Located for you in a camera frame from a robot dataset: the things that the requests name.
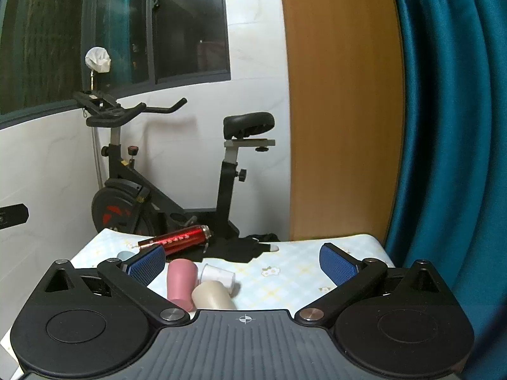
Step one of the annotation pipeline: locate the light blue plastic cup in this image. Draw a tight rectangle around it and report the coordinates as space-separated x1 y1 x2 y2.
116 250 135 262

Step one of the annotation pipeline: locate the pink plastic cup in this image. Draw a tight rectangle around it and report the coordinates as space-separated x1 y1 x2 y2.
167 258 198 312

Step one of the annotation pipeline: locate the white plastic cup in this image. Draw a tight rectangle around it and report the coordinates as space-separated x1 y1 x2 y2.
199 263 235 294

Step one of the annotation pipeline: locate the beige plastic cup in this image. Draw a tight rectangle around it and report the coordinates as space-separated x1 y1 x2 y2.
192 281 236 311

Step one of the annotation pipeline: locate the red metal thermos bottle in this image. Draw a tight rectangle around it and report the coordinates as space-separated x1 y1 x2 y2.
138 225 211 256

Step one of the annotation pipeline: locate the floral white tablecloth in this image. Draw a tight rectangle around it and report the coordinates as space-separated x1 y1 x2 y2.
0 226 396 380

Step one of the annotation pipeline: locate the black exercise bike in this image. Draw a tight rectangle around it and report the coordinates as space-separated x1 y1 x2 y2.
72 90 276 239

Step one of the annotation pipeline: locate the black cloth glove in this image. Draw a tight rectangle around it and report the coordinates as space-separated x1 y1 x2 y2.
204 233 280 263

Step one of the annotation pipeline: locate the teal curtain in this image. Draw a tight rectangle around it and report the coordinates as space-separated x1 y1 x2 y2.
386 0 506 379

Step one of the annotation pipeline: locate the wooden wardrobe panel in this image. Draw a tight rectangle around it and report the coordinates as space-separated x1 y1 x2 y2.
283 0 405 240

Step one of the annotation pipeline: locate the white crumpled cloth bag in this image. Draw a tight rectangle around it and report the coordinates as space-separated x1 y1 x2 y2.
84 46 112 74

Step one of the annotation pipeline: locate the dark framed window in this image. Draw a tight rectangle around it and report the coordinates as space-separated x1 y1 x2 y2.
1 0 231 128

